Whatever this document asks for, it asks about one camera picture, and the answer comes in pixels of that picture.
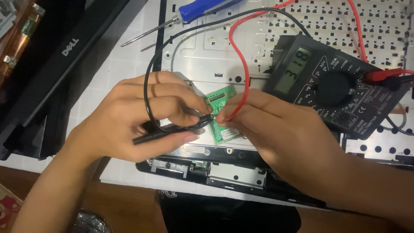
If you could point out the person's right hand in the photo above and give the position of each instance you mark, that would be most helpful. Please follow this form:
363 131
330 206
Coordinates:
291 145

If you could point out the person's left hand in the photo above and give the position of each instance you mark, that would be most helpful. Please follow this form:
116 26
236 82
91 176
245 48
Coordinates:
106 126

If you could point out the person's right fingers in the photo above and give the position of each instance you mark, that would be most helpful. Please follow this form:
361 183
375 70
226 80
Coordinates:
255 110

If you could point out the black multimeter test lead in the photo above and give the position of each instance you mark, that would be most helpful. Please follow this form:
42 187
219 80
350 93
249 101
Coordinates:
145 139

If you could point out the red multimeter test lead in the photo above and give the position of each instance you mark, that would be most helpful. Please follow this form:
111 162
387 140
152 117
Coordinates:
378 75

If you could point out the green circuit board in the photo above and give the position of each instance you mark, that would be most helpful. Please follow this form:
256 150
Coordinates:
220 97

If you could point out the opened laptop base chassis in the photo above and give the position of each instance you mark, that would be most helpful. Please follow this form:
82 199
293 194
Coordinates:
200 64

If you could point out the black digital multimeter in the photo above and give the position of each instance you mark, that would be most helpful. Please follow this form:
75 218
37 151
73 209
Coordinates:
333 89

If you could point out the black printed cloth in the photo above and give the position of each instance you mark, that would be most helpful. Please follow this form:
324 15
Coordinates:
226 216

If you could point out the white grid-pattern mat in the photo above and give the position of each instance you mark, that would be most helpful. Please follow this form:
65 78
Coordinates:
123 74

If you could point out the black plastic bag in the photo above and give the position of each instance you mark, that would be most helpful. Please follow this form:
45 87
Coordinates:
92 223

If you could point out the black laptop screen lid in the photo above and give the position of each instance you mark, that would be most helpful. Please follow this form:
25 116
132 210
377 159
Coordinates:
48 64

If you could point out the orange flex circuit part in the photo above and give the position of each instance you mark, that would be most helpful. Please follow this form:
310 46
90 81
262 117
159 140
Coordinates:
16 45

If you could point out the red printed carton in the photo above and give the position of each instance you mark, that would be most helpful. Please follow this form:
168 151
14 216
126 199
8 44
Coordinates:
8 210

